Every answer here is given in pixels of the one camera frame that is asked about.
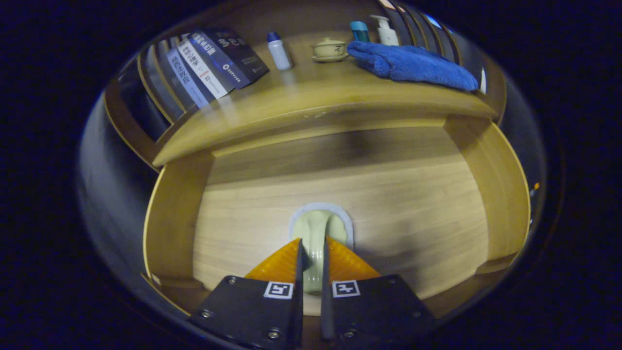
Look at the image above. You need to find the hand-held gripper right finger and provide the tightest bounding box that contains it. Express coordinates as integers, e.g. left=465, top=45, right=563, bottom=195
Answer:
left=320, top=236, right=438, bottom=348

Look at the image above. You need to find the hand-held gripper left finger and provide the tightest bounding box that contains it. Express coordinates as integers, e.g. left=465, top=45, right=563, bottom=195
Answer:
left=189, top=237, right=306, bottom=350

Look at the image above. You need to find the pale green scrub brush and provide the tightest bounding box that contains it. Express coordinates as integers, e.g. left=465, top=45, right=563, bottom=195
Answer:
left=288, top=202, right=354, bottom=295

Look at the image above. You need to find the wooden drawer with black knob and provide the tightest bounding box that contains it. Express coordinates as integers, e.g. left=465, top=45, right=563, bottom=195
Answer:
left=142, top=114, right=531, bottom=316

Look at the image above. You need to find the wooden countertop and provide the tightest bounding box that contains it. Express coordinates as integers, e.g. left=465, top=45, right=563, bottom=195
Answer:
left=153, top=32, right=499, bottom=167

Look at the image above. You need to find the light blue book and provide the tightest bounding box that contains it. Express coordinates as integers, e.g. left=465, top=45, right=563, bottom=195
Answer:
left=166, top=48, right=210, bottom=110

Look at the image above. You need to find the white book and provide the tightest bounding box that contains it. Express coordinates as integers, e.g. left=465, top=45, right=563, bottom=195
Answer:
left=176, top=39, right=229, bottom=100

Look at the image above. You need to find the blue folded towel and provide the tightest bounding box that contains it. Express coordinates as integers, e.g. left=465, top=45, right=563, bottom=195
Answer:
left=346, top=40, right=479, bottom=92

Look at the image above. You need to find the dark blue book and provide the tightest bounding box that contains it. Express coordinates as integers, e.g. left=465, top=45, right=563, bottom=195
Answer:
left=187, top=27, right=270, bottom=90

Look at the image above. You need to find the white bottle with blue cap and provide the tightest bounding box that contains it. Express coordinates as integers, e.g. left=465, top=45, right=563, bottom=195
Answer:
left=266, top=32, right=294, bottom=71

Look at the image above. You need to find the beige lidded teacup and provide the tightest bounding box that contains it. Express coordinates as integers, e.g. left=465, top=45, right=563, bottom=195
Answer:
left=311, top=37, right=349, bottom=63

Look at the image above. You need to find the white pump bottle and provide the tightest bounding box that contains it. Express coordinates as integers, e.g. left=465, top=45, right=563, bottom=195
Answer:
left=369, top=15, right=400, bottom=47

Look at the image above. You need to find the teal bottle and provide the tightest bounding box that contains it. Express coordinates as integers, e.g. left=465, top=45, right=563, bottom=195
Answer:
left=350, top=21, right=371, bottom=43

